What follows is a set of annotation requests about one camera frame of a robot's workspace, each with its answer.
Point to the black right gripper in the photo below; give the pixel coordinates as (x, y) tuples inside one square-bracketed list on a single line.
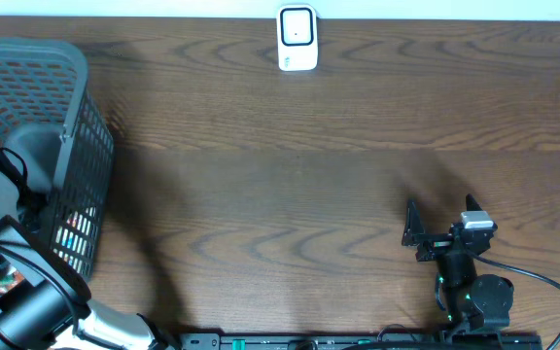
[(415, 233)]

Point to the orange snack packet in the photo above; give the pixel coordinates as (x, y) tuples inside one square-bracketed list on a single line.
[(10, 281)]

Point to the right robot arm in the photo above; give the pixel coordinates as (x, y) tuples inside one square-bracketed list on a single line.
[(474, 303)]

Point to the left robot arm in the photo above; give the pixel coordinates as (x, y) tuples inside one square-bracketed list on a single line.
[(44, 302)]

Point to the white barcode scanner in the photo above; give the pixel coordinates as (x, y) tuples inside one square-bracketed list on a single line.
[(297, 38)]

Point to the grey plastic shopping basket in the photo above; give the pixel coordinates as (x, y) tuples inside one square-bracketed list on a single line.
[(54, 131)]

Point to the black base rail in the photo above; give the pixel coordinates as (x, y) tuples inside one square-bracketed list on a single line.
[(392, 339)]

